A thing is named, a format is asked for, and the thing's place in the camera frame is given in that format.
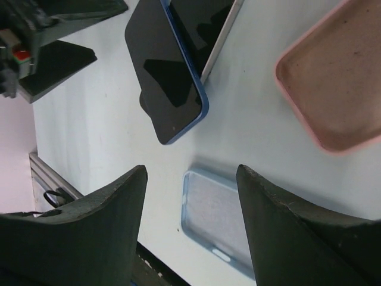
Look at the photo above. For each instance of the pink phone case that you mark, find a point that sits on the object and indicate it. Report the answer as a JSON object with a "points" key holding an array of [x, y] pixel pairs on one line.
{"points": [[331, 77]]}

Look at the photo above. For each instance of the black white-edged smartphone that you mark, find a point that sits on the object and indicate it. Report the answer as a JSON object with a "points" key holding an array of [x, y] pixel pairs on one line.
{"points": [[204, 26]]}

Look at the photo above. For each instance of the blue smartphone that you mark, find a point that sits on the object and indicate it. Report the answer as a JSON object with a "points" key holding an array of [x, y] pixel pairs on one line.
{"points": [[172, 90]]}

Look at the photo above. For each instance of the light blue phone case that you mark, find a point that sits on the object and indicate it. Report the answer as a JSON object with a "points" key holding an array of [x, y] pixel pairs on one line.
{"points": [[211, 216]]}

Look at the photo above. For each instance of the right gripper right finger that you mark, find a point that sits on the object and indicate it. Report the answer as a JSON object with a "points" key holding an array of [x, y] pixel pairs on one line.
{"points": [[295, 242]]}

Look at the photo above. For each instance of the left aluminium frame post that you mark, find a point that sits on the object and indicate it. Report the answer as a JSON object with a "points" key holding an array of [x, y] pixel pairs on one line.
{"points": [[53, 187]]}

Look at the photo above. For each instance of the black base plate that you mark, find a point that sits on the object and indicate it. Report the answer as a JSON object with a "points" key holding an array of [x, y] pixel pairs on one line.
{"points": [[148, 270]]}

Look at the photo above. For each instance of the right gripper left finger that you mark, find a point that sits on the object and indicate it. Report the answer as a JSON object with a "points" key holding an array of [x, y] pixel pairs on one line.
{"points": [[90, 241]]}

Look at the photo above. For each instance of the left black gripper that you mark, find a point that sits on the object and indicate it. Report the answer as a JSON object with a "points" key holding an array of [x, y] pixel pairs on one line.
{"points": [[59, 60]]}

